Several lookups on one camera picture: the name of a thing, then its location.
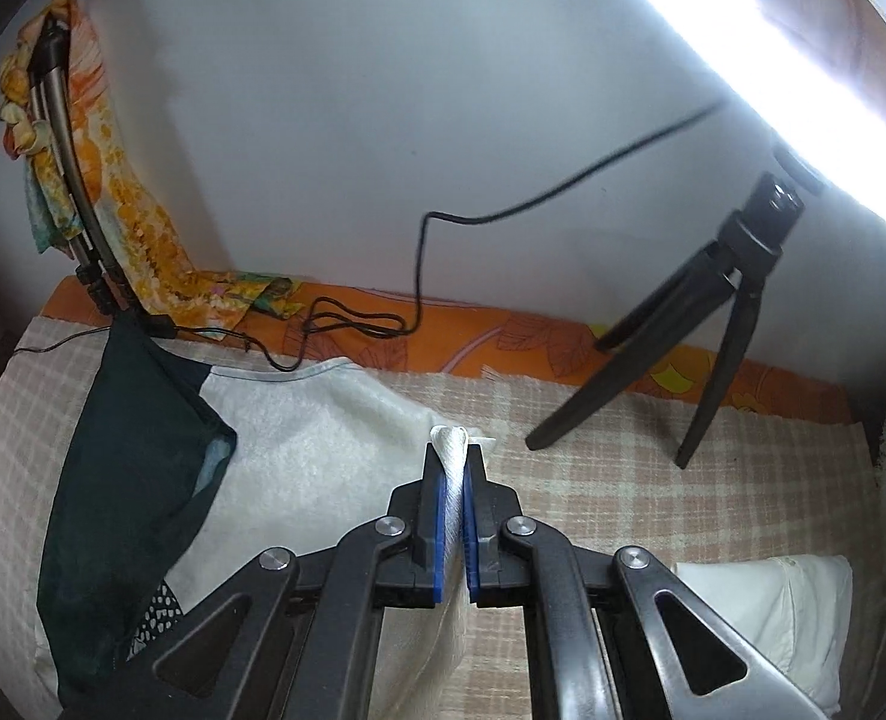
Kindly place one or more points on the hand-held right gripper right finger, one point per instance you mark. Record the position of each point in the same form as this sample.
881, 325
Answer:
474, 532

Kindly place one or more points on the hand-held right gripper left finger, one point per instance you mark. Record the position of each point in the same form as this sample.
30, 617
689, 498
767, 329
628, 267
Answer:
434, 525

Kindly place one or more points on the white textured garment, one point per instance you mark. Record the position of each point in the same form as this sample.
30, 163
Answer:
323, 450

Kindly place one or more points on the dark green cloth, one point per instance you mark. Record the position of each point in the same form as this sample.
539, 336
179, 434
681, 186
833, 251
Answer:
128, 480

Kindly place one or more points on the orange floral bedsheet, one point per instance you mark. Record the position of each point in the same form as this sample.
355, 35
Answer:
488, 345

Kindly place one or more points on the folded white shirt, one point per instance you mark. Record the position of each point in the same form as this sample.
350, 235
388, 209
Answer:
773, 615

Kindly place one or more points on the black tripod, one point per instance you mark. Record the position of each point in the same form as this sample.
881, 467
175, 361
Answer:
750, 240

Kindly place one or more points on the orange floral scarf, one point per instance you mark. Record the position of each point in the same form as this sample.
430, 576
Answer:
131, 232

